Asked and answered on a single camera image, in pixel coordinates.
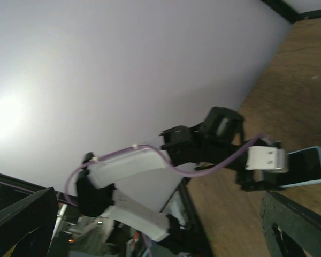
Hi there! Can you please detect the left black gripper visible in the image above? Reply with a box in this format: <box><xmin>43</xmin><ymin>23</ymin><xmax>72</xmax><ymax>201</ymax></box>
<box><xmin>235</xmin><ymin>171</ymin><xmax>278</xmax><ymax>192</ymax></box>

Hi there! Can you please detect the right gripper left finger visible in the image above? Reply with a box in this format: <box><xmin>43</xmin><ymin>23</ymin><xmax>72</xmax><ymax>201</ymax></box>
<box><xmin>0</xmin><ymin>187</ymin><xmax>58</xmax><ymax>256</ymax></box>

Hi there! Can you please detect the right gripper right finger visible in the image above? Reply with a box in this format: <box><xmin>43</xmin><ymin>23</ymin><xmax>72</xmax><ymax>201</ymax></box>
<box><xmin>260</xmin><ymin>191</ymin><xmax>321</xmax><ymax>256</ymax></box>

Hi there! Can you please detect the blue cased phone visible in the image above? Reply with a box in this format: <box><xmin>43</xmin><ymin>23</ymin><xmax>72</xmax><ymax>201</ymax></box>
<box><xmin>259</xmin><ymin>146</ymin><xmax>321</xmax><ymax>190</ymax></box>

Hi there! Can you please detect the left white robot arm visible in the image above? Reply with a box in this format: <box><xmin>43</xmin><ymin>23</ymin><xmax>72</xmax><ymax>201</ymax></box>
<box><xmin>75</xmin><ymin>107</ymin><xmax>286</xmax><ymax>246</ymax></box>

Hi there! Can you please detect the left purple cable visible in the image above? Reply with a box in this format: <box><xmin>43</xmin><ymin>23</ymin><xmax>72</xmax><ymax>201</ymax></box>
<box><xmin>63</xmin><ymin>133</ymin><xmax>271</xmax><ymax>257</ymax></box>

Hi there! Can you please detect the black frame post left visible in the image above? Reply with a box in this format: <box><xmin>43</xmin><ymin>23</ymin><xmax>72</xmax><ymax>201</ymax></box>
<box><xmin>261</xmin><ymin>0</ymin><xmax>321</xmax><ymax>24</ymax></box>

